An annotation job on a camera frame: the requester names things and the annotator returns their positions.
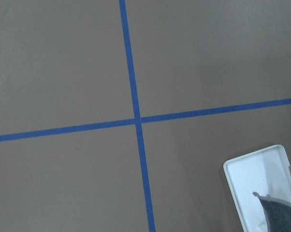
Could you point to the grey cloth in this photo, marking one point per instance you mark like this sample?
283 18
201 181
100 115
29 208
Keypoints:
277 213

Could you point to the white rectangular tray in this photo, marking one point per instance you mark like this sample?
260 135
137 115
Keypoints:
265 172

